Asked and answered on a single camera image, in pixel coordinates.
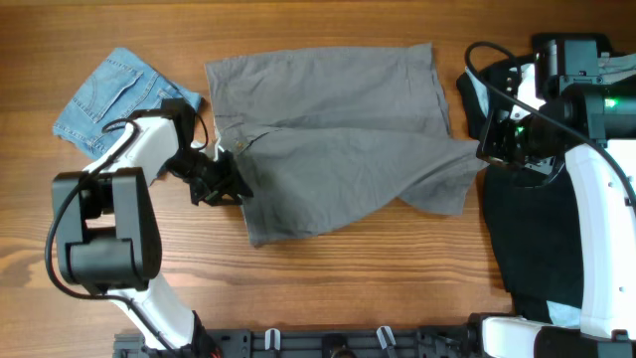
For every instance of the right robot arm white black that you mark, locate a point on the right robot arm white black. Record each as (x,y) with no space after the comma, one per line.
(592,127)

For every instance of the black garment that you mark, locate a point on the black garment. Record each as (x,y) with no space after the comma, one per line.
(532,218)

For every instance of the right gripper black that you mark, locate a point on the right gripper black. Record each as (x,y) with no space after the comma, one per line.
(490,148)

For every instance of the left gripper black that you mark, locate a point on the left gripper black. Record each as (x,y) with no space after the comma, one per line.
(228,182)

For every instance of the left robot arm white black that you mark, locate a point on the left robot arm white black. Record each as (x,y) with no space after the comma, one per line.
(104,243)

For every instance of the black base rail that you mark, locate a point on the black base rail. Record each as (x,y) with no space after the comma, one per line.
(425,341)

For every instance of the folded blue denim shorts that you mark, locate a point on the folded blue denim shorts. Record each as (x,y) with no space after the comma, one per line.
(121,84)

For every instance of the grey shorts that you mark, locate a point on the grey shorts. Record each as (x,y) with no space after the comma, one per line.
(324,137)

